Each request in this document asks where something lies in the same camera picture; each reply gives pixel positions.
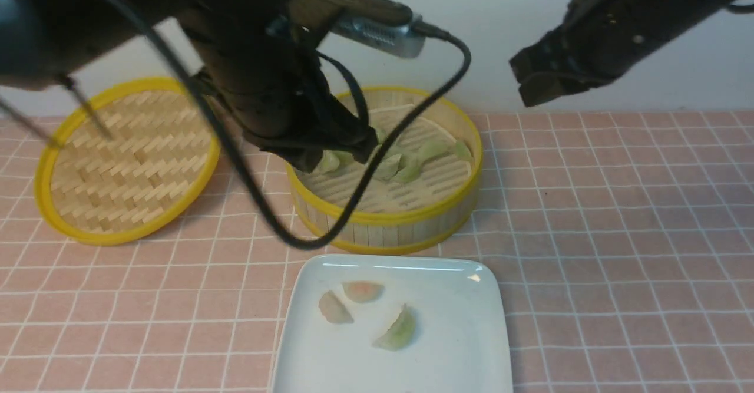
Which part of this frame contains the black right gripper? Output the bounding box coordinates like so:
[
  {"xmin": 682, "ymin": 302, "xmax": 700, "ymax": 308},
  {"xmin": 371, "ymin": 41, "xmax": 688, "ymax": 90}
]
[{"xmin": 509, "ymin": 26, "xmax": 613, "ymax": 108}]

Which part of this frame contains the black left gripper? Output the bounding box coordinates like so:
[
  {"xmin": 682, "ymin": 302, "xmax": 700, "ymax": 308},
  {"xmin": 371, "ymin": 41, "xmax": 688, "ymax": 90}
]
[{"xmin": 243, "ymin": 57, "xmax": 379, "ymax": 173}]

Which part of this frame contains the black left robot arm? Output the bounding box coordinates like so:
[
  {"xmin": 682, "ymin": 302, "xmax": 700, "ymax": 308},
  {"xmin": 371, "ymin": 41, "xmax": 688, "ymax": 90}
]
[{"xmin": 1, "ymin": 0, "xmax": 377, "ymax": 172}]

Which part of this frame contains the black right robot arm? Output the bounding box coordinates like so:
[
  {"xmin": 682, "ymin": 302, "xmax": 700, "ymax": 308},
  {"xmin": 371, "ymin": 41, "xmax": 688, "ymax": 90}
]
[{"xmin": 510, "ymin": 0, "xmax": 752, "ymax": 107}]

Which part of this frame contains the pale pink dumpling on plate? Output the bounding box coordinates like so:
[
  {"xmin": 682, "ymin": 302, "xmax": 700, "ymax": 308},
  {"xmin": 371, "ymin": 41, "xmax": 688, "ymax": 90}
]
[{"xmin": 318, "ymin": 290, "xmax": 355, "ymax": 324}]

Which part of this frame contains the white square plate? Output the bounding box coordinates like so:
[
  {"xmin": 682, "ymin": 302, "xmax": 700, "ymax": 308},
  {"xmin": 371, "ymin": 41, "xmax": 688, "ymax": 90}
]
[{"xmin": 271, "ymin": 255, "xmax": 514, "ymax": 392}]

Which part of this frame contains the green dumpling on plate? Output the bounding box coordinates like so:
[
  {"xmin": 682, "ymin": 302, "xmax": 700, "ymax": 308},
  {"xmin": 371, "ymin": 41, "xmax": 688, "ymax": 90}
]
[{"xmin": 372, "ymin": 304, "xmax": 416, "ymax": 352}]

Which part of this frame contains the pale dumpling in steamer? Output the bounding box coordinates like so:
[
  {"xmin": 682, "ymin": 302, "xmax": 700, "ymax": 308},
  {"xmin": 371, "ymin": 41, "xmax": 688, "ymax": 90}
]
[{"xmin": 315, "ymin": 150, "xmax": 353, "ymax": 174}]

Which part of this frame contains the green dumpling centre in steamer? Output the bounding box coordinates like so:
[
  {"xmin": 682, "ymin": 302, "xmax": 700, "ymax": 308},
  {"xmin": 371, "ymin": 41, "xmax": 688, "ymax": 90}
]
[{"xmin": 373, "ymin": 153, "xmax": 422, "ymax": 184}]

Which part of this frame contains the green dumpling in steamer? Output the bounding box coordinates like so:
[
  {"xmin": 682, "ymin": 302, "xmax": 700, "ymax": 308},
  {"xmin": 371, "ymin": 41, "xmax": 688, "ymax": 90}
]
[
  {"xmin": 373, "ymin": 153, "xmax": 422, "ymax": 184},
  {"xmin": 416, "ymin": 140, "xmax": 450, "ymax": 167},
  {"xmin": 453, "ymin": 140, "xmax": 474, "ymax": 164}
]

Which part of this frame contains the bamboo steamer basket yellow rim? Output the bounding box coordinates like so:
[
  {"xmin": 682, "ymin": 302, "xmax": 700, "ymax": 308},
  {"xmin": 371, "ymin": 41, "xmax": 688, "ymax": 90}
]
[{"xmin": 286, "ymin": 98, "xmax": 483, "ymax": 256}]

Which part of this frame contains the green dumpling right in steamer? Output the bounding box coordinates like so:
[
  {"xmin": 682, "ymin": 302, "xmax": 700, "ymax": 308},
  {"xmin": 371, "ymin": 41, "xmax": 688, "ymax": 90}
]
[{"xmin": 453, "ymin": 140, "xmax": 474, "ymax": 164}]

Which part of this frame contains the pink checkered tablecloth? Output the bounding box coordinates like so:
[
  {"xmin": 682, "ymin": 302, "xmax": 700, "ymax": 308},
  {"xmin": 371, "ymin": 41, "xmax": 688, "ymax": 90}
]
[{"xmin": 1, "ymin": 112, "xmax": 753, "ymax": 392}]

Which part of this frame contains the woven bamboo steamer lid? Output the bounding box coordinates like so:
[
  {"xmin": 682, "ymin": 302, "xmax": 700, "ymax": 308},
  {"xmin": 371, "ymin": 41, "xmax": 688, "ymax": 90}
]
[{"xmin": 34, "ymin": 77, "xmax": 221, "ymax": 246}]

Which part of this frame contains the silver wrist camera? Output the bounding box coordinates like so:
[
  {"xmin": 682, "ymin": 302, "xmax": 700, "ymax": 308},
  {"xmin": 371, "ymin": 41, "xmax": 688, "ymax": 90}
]
[{"xmin": 288, "ymin": 0, "xmax": 425, "ymax": 58}]

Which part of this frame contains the black camera cable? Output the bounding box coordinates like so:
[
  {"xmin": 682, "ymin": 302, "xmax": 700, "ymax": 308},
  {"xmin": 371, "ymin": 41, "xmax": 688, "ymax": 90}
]
[{"xmin": 35, "ymin": 0, "xmax": 473, "ymax": 250}]

